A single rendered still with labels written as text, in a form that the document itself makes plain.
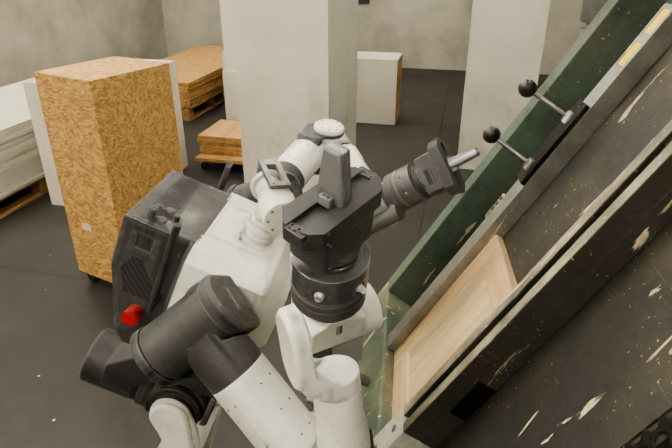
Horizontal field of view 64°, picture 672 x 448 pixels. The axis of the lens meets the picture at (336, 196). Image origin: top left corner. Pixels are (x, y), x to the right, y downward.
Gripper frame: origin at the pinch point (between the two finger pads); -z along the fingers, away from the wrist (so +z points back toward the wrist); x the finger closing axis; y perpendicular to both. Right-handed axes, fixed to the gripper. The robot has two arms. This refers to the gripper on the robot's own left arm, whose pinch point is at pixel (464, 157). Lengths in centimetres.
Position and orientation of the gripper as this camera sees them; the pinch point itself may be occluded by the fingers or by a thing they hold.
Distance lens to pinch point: 112.6
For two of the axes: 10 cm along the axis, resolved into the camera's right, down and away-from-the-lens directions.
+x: 3.6, 9.1, -2.0
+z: -7.3, 4.1, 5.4
